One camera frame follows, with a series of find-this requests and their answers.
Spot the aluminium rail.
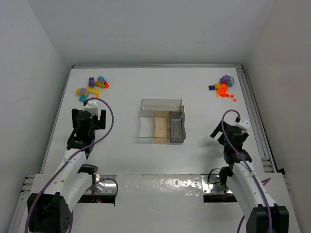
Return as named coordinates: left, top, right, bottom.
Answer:
left=236, top=66, right=277, bottom=173
left=8, top=175, right=35, bottom=233

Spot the dark purple lego brick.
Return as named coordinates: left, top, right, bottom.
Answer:
left=88, top=77, right=96, bottom=88

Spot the right aluminium rail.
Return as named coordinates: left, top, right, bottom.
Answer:
left=236, top=66, right=277, bottom=173

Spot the clear long container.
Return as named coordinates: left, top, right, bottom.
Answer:
left=140, top=99, right=184, bottom=112

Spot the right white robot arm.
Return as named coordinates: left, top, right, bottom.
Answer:
left=210, top=121, right=289, bottom=233

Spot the yellow lego brick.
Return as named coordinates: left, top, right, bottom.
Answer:
left=214, top=83, right=221, bottom=90

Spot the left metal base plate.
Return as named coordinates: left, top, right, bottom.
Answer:
left=77, top=174, right=119, bottom=196

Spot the upper orange funnel lego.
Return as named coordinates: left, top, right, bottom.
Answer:
left=220, top=83, right=229, bottom=91

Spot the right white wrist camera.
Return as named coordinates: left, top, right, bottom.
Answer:
left=235, top=117, right=251, bottom=131

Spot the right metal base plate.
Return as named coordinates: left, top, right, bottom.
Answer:
left=201, top=174, right=233, bottom=195

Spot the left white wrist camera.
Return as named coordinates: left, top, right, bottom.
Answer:
left=83, top=99, right=99, bottom=116

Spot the grey small container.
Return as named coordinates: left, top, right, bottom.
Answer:
left=170, top=111, right=186, bottom=144

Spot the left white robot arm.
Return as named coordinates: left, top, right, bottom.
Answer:
left=24, top=108, right=106, bottom=233

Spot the left aluminium rail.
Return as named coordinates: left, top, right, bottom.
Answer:
left=8, top=175, right=35, bottom=233

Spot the teal lego block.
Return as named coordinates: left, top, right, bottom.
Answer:
left=97, top=76, right=106, bottom=83

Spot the lower orange funnel lego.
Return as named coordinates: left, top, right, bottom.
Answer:
left=216, top=88, right=230, bottom=98

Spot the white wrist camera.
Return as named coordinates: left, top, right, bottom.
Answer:
left=83, top=99, right=99, bottom=116
left=235, top=117, right=251, bottom=131

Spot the clear small container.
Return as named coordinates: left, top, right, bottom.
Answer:
left=138, top=110, right=154, bottom=144

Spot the yellow black striped lego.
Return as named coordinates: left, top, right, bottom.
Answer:
left=95, top=81, right=106, bottom=88

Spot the orange funnel lego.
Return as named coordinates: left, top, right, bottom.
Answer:
left=220, top=83, right=229, bottom=91
left=216, top=88, right=230, bottom=98

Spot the lilac lego brick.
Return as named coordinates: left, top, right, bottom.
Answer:
left=79, top=88, right=88, bottom=96

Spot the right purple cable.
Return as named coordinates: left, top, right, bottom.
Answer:
left=222, top=109, right=273, bottom=233

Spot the metal base plate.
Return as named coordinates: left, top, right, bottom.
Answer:
left=77, top=174, right=119, bottom=196
left=201, top=174, right=233, bottom=195

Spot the long yellow lego plate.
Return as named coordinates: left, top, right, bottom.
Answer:
left=86, top=87, right=101, bottom=95

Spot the teal lego brick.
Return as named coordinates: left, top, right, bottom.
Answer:
left=79, top=95, right=88, bottom=102

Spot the amber small container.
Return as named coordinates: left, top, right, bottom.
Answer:
left=154, top=111, right=170, bottom=143

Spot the teal grey lego cylinder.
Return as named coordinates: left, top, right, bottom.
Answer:
left=227, top=76, right=235, bottom=87

